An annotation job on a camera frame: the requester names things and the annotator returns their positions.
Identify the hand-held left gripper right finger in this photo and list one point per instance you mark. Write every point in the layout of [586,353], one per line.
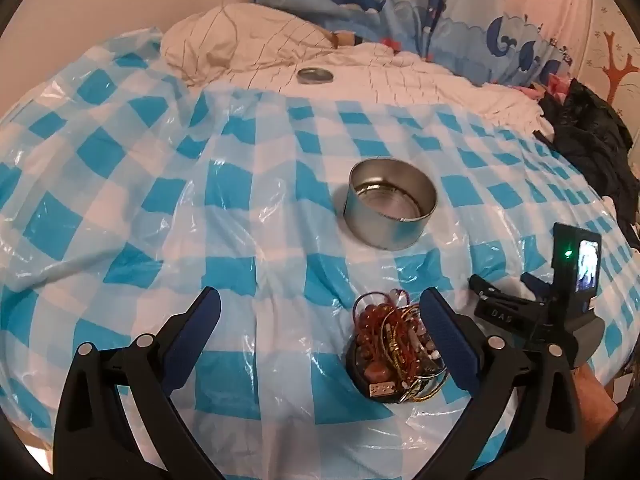
[450,340]

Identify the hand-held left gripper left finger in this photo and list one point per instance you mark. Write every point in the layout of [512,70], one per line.
[192,340]

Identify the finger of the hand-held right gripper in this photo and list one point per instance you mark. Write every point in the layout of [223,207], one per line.
[537,290]
[487,292]

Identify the silver round tin can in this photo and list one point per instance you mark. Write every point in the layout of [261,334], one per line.
[390,225]

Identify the person's right forearm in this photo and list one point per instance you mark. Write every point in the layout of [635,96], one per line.
[597,400]

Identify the black jacket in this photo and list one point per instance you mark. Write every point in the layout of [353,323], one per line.
[585,135]

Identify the blue checkered plastic sheet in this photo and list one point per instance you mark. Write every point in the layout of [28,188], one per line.
[250,185]

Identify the pink cloth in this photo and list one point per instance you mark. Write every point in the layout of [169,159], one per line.
[552,85]

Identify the white striped pillow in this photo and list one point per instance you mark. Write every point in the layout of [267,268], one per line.
[400,80]

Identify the pink curtain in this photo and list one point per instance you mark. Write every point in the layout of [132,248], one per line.
[550,0]

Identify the silver round tin lid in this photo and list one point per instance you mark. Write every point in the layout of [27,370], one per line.
[315,76]

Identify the orange tree wall sticker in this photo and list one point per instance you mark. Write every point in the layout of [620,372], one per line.
[615,67]

